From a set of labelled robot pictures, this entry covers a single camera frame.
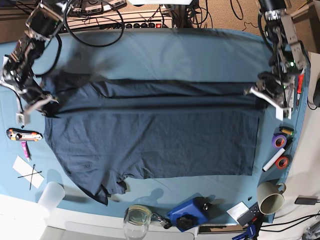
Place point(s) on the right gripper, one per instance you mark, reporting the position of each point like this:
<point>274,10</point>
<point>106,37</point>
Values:
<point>29,90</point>

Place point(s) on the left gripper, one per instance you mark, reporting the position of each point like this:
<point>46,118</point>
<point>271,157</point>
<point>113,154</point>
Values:
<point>275,86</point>

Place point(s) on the dark blue T-shirt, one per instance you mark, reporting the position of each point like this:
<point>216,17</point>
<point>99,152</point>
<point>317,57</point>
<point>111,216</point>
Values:
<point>103,131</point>

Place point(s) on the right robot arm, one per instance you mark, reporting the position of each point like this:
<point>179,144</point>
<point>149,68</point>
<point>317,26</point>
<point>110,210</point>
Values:
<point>43,24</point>

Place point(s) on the small green yellow battery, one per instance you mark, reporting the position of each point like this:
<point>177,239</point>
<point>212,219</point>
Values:
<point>286,130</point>

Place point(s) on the orange grey utility knife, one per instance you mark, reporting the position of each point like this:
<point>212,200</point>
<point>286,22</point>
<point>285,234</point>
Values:
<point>21,135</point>

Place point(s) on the purple tape roll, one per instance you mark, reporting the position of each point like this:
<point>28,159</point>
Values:
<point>279,141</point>

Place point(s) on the pink glue tube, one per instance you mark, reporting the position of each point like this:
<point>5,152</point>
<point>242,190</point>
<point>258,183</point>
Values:
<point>26,150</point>

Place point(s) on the white marker pen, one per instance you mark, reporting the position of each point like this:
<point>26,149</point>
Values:
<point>277,155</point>

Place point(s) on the red tape roll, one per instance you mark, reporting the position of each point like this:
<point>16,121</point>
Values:
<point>282,162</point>

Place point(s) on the black hairpin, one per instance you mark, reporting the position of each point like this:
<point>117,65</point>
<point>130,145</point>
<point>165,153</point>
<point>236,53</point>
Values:
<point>29,174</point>
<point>31,178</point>

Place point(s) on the white paper card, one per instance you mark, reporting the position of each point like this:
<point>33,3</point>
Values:
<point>23,168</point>

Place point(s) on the translucent plastic cup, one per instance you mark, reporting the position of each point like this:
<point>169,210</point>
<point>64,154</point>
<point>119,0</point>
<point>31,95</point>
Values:
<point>51,196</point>

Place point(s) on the beige ceramic mug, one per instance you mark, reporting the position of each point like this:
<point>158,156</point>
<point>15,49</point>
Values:
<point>270,197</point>

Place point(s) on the black power adapter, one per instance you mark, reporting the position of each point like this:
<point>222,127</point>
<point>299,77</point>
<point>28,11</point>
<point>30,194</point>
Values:
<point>306,200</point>

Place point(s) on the black power strip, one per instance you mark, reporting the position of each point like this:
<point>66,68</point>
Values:
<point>149,25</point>

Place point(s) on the white small box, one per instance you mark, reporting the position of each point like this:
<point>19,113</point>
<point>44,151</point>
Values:
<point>237,211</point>

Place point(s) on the grey remote control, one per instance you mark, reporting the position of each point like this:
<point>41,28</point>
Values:
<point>249,215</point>

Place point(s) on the blue spring clamp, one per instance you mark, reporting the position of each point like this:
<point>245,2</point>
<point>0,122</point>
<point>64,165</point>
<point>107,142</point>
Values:
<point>251,232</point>

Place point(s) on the blue clamp block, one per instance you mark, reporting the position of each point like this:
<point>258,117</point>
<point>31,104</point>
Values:
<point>190,214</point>

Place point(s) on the clear drinking glass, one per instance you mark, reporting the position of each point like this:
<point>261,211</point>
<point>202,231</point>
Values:
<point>136,222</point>

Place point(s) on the small metal padlock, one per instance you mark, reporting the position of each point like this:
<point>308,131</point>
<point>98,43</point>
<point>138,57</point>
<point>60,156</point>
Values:
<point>164,222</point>

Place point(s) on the red handled screwdriver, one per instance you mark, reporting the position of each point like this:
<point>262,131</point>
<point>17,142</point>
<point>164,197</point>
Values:
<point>299,88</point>

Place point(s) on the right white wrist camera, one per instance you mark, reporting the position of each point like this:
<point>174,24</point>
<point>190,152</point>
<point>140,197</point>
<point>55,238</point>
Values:
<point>30,110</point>

